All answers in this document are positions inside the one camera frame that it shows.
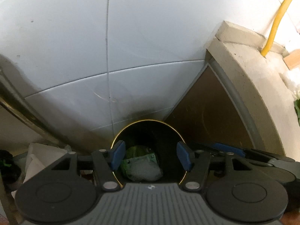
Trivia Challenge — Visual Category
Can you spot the green packet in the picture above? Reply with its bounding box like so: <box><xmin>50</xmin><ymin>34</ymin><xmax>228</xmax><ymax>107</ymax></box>
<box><xmin>121</xmin><ymin>153</ymin><xmax>156</xmax><ymax>176</ymax></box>

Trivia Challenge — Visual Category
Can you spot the large green leaf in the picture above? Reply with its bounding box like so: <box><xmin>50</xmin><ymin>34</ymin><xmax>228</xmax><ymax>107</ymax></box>
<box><xmin>294</xmin><ymin>98</ymin><xmax>300</xmax><ymax>126</ymax></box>

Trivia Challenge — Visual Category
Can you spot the white crumpled paper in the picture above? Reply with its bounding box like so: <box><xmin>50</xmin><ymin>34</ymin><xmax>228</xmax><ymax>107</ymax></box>
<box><xmin>23</xmin><ymin>142</ymin><xmax>71</xmax><ymax>185</ymax></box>

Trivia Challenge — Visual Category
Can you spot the black bin with gold rim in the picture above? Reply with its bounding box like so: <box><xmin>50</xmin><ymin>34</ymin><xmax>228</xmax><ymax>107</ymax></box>
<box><xmin>113</xmin><ymin>119</ymin><xmax>188</xmax><ymax>188</ymax></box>

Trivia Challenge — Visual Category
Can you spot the brown cabinet door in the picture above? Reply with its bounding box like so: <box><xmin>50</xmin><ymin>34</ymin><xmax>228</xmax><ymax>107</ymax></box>
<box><xmin>165</xmin><ymin>64</ymin><xmax>258</xmax><ymax>150</ymax></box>

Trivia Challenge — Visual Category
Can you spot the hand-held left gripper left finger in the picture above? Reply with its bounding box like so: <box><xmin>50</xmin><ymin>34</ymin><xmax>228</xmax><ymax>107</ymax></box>
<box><xmin>44</xmin><ymin>140</ymin><xmax>126</xmax><ymax>192</ymax></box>

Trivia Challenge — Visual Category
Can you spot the dark green bok choy leaf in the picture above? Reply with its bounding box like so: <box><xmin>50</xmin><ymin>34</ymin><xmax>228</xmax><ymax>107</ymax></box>
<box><xmin>125</xmin><ymin>145</ymin><xmax>150</xmax><ymax>160</ymax></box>

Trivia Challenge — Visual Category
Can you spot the metal pole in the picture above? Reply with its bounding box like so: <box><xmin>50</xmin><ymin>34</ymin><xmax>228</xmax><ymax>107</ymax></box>
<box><xmin>0</xmin><ymin>54</ymin><xmax>68</xmax><ymax>147</ymax></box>

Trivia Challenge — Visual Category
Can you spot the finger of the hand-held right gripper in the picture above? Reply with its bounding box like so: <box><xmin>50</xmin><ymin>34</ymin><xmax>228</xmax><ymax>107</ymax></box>
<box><xmin>189</xmin><ymin>141</ymin><xmax>246</xmax><ymax>157</ymax></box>
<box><xmin>234</xmin><ymin>148</ymin><xmax>296</xmax><ymax>169</ymax></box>

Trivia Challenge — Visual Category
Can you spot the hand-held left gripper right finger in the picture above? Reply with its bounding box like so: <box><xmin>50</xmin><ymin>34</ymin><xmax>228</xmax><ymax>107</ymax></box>
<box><xmin>176</xmin><ymin>141</ymin><xmax>258</xmax><ymax>191</ymax></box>

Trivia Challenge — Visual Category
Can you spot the clear plastic bag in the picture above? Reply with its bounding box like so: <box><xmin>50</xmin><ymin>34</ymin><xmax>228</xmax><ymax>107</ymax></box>
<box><xmin>128</xmin><ymin>162</ymin><xmax>163</xmax><ymax>182</ymax></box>

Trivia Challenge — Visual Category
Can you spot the yellow pipe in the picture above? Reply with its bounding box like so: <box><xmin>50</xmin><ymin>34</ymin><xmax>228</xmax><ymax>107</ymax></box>
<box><xmin>261</xmin><ymin>0</ymin><xmax>297</xmax><ymax>57</ymax></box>

